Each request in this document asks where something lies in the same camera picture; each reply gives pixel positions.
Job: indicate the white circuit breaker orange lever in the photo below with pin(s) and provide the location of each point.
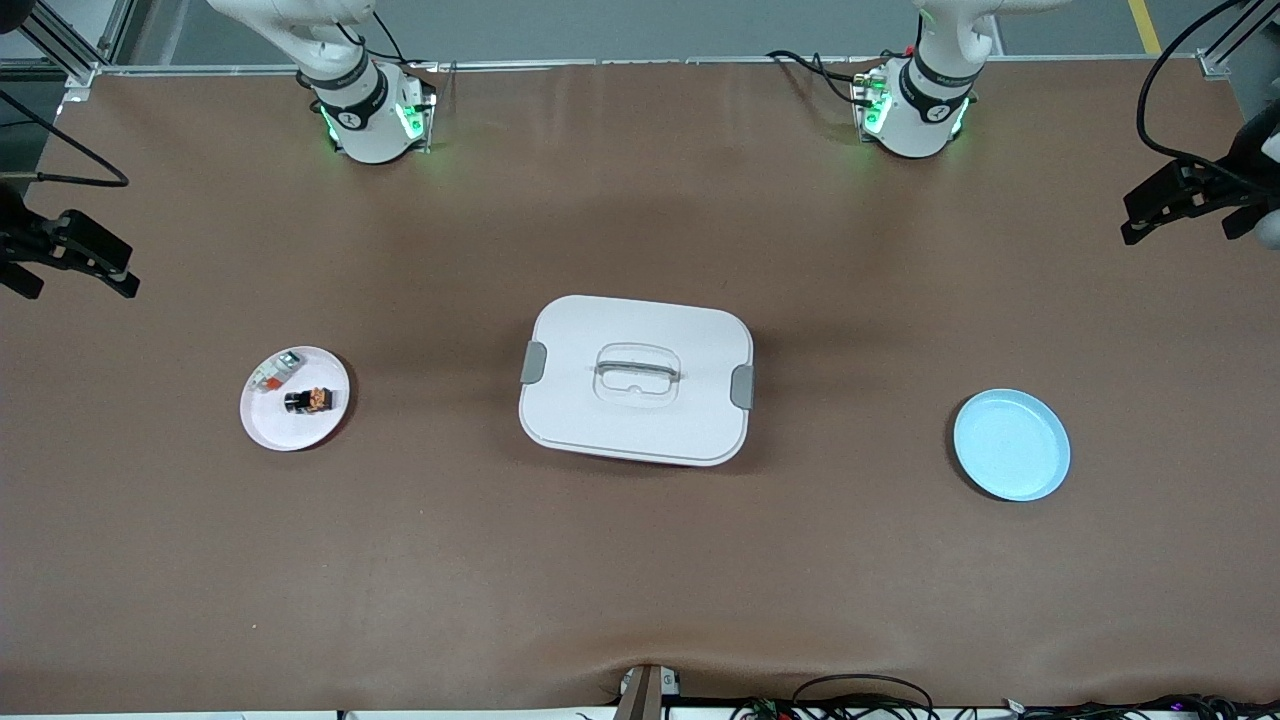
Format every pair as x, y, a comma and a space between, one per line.
277, 372

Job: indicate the silver table edge rail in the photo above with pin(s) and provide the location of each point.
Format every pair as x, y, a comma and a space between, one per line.
640, 62

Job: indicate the light blue round plate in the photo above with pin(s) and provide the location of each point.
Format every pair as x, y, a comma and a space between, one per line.
1010, 445

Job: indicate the brown table clamp bracket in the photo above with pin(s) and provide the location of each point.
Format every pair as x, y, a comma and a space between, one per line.
645, 695

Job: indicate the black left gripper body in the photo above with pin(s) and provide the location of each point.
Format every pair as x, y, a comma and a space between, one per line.
1243, 163

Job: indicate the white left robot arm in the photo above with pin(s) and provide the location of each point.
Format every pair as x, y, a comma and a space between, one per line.
920, 120

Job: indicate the white lidded storage box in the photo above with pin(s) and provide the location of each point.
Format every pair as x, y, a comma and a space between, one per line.
640, 420

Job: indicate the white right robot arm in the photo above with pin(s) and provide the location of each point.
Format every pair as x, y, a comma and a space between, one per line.
370, 130

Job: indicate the aluminium frame post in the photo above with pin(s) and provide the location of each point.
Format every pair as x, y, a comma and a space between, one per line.
70, 45
1235, 45

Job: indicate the pink round plate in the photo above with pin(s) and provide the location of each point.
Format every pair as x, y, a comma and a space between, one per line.
300, 432

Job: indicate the black orange push-button switch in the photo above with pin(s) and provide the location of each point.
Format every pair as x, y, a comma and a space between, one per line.
305, 401

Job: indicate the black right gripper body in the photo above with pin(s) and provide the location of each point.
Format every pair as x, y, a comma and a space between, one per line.
12, 243

